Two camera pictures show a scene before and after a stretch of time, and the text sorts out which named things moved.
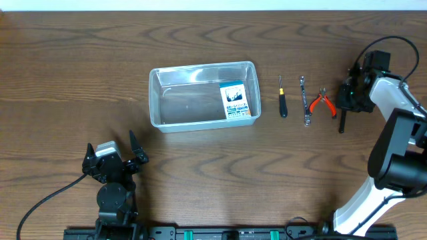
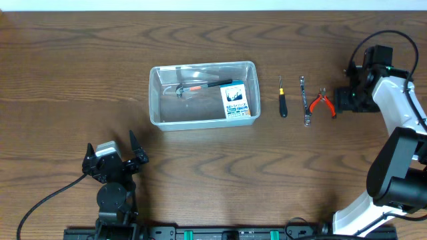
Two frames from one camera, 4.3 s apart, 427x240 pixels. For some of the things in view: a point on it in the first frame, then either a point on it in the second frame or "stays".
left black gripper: (113, 166) stays
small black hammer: (341, 127) -> (179, 89)
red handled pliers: (322, 96) stays
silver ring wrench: (307, 119) stays
